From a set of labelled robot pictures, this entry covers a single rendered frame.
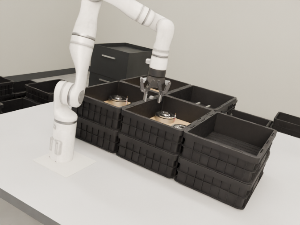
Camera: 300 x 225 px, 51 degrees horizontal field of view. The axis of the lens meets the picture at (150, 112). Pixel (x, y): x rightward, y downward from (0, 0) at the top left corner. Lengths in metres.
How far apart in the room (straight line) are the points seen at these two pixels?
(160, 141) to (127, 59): 1.85
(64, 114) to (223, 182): 0.67
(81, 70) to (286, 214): 0.96
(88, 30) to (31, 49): 3.81
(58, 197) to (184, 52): 4.10
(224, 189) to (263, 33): 3.61
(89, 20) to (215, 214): 0.87
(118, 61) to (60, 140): 1.91
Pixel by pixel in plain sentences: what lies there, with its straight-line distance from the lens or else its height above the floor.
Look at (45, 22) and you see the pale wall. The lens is 5.15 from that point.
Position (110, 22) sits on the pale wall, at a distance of 5.72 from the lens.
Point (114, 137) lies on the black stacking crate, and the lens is 1.43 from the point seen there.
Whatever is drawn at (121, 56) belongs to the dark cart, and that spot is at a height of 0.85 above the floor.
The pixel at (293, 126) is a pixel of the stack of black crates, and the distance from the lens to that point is 3.02.
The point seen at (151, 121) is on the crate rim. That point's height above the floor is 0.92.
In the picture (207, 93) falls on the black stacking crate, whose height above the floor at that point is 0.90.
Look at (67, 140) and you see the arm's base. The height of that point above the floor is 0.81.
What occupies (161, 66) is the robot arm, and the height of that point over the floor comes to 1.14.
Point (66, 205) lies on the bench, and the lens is 1.13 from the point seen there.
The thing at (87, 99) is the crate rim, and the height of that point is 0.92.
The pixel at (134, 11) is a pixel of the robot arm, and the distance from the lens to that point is 1.29.
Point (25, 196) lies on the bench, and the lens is 1.18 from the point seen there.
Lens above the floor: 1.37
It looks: 19 degrees down
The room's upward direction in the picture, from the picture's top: 10 degrees clockwise
